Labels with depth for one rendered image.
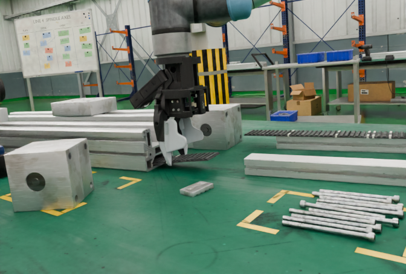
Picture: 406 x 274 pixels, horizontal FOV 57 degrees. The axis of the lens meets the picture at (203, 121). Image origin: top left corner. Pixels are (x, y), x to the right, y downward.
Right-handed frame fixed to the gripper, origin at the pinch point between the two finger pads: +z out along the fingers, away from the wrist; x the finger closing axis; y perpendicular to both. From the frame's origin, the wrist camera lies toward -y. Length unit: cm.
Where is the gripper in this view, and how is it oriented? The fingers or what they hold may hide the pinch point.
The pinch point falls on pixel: (174, 156)
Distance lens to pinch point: 77.4
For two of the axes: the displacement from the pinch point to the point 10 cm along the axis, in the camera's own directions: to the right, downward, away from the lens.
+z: 0.8, 9.8, 1.6
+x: 4.7, -1.8, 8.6
